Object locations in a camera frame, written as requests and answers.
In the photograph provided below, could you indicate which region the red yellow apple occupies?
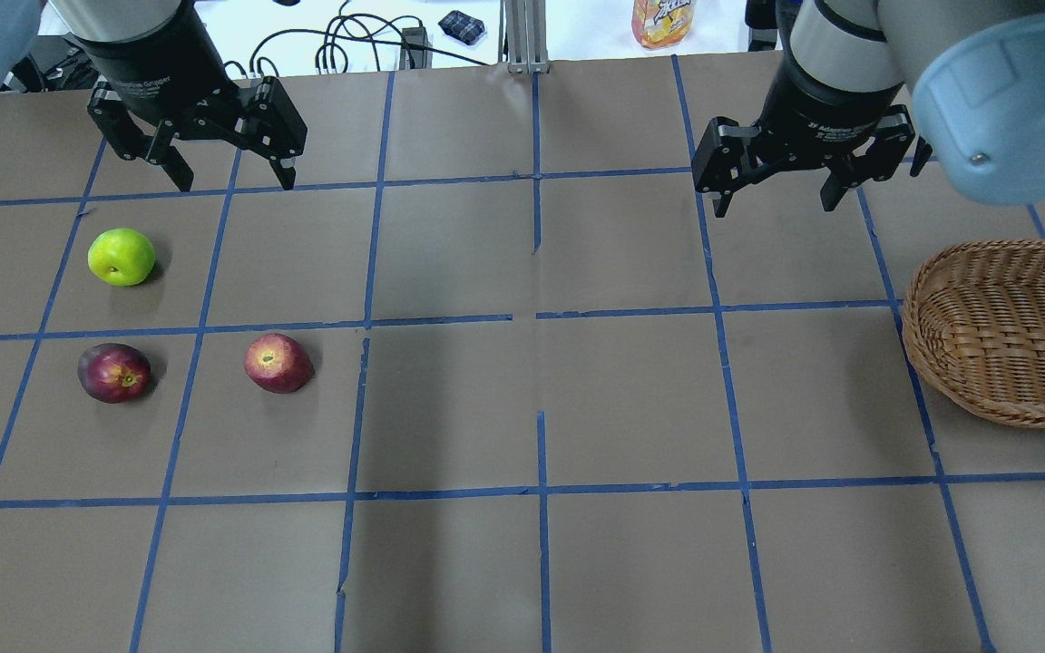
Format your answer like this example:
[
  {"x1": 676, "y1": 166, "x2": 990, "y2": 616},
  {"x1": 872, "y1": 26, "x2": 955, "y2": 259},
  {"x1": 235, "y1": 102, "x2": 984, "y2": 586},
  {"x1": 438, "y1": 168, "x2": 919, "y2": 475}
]
[{"x1": 243, "y1": 332, "x2": 315, "y2": 395}]

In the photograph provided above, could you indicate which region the dark red apple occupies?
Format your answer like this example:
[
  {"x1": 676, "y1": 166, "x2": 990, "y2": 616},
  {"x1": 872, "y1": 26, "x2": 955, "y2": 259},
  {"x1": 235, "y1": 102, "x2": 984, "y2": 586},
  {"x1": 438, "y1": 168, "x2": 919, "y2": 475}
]
[{"x1": 76, "y1": 343, "x2": 152, "y2": 404}]

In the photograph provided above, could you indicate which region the orange juice bottle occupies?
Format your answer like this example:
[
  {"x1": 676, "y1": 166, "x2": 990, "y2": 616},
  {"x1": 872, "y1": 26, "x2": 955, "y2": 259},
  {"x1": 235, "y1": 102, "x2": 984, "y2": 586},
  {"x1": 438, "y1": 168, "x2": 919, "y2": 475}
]
[{"x1": 630, "y1": 0, "x2": 696, "y2": 50}]

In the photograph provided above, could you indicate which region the black cable bundle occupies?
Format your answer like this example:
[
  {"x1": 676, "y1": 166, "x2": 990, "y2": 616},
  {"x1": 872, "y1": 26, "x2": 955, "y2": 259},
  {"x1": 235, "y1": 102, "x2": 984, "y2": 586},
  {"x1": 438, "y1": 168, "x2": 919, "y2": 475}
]
[{"x1": 223, "y1": 0, "x2": 510, "y2": 81}]

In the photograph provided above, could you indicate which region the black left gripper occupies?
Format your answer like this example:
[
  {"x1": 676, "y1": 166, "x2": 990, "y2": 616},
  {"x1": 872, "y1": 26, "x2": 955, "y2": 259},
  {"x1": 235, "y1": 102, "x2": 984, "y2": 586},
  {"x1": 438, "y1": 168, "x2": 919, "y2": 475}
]
[{"x1": 66, "y1": 1, "x2": 308, "y2": 191}]

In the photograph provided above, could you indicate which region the black power adapter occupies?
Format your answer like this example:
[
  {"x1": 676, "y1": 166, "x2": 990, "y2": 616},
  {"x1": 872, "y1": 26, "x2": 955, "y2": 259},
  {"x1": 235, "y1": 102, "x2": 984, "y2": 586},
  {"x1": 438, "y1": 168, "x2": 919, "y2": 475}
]
[{"x1": 397, "y1": 26, "x2": 432, "y2": 70}]

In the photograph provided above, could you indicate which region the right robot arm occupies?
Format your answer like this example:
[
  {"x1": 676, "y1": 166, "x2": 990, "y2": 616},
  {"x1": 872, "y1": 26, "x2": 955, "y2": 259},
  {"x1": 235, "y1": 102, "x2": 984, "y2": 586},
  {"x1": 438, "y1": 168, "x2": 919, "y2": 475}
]
[{"x1": 691, "y1": 1, "x2": 1045, "y2": 218}]

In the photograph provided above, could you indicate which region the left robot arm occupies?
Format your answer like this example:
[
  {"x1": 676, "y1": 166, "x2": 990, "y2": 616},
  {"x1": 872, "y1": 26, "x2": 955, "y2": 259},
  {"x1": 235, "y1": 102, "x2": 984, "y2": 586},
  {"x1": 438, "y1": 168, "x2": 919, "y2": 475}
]
[{"x1": 0, "y1": 1, "x2": 308, "y2": 191}]

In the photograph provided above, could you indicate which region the aluminium frame post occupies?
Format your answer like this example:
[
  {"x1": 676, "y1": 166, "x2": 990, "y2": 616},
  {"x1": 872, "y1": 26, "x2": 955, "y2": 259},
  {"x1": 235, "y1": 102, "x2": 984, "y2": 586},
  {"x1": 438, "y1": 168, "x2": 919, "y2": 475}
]
[{"x1": 500, "y1": 0, "x2": 549, "y2": 74}]

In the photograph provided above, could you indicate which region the green apple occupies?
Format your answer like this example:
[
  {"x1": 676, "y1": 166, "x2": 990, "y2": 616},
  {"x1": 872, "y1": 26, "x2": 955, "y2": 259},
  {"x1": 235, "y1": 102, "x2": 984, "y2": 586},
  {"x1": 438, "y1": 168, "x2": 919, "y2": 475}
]
[{"x1": 87, "y1": 228, "x2": 157, "y2": 287}]

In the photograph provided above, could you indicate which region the wicker basket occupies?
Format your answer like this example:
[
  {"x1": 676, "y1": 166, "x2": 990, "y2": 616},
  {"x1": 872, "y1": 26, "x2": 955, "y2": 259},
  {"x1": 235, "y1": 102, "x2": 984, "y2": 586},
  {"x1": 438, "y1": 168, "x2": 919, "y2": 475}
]
[{"x1": 903, "y1": 239, "x2": 1045, "y2": 429}]

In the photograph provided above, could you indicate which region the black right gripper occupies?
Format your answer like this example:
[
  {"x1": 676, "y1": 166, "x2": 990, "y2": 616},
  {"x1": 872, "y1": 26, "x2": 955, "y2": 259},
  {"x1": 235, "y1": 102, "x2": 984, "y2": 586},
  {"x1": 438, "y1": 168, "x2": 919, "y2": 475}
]
[{"x1": 691, "y1": 36, "x2": 916, "y2": 219}]

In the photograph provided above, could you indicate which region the dark blue checkered pouch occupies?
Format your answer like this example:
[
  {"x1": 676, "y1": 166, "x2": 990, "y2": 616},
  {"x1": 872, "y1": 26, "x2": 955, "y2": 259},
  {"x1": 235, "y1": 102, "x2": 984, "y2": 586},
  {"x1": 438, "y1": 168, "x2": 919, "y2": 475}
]
[{"x1": 438, "y1": 11, "x2": 488, "y2": 46}]

